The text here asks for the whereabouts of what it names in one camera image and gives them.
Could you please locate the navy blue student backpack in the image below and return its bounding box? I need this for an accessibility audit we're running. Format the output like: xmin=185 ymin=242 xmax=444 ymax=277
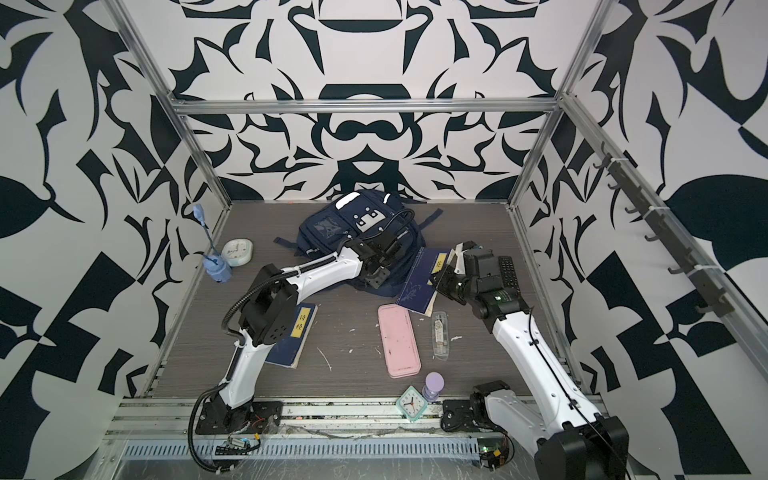
xmin=274 ymin=189 xmax=443 ymax=297

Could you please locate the blue book yellow label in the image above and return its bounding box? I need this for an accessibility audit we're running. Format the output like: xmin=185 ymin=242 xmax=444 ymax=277
xmin=396 ymin=248 xmax=450 ymax=316
xmin=266 ymin=303 xmax=318 ymax=369

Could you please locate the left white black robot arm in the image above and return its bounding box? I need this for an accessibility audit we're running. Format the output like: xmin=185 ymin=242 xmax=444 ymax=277
xmin=190 ymin=231 xmax=403 ymax=434

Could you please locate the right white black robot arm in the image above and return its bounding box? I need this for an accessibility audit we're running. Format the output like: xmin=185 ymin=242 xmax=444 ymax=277
xmin=431 ymin=241 xmax=629 ymax=479

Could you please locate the black tv remote control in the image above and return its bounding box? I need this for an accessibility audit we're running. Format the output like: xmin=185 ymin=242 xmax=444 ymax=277
xmin=498 ymin=256 xmax=520 ymax=296

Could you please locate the clear plastic ruler case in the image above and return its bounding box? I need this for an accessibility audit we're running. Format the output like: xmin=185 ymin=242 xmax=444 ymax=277
xmin=432 ymin=311 xmax=450 ymax=361

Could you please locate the pink pencil case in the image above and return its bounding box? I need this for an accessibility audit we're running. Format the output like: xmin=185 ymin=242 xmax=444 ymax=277
xmin=377 ymin=304 xmax=421 ymax=379

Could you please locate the purple lidded small bottle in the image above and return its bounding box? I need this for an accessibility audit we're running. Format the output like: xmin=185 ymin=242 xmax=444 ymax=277
xmin=422 ymin=372 xmax=445 ymax=403

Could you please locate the small green alarm clock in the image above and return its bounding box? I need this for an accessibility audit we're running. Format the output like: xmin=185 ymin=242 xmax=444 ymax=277
xmin=395 ymin=386 xmax=429 ymax=422

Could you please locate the right circuit board green light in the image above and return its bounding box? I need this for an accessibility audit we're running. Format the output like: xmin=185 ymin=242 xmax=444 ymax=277
xmin=478 ymin=436 xmax=515 ymax=471

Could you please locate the left small circuit board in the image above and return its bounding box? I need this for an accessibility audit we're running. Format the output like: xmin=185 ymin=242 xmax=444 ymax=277
xmin=215 ymin=435 xmax=261 ymax=457

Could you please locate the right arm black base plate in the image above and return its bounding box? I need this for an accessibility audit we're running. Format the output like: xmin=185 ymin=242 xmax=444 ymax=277
xmin=440 ymin=398 xmax=484 ymax=432

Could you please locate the light blue round wall clock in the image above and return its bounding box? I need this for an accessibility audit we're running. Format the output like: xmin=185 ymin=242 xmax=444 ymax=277
xmin=221 ymin=238 xmax=254 ymax=268

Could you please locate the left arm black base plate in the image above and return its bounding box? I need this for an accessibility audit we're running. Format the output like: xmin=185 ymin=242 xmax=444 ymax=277
xmin=194 ymin=397 xmax=283 ymax=435

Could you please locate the white perforated cable tray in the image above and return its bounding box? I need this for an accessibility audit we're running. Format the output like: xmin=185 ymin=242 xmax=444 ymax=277
xmin=122 ymin=436 xmax=481 ymax=462

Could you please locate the wall mounted hook rail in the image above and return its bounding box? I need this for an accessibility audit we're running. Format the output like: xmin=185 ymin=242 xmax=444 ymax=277
xmin=595 ymin=151 xmax=735 ymax=318

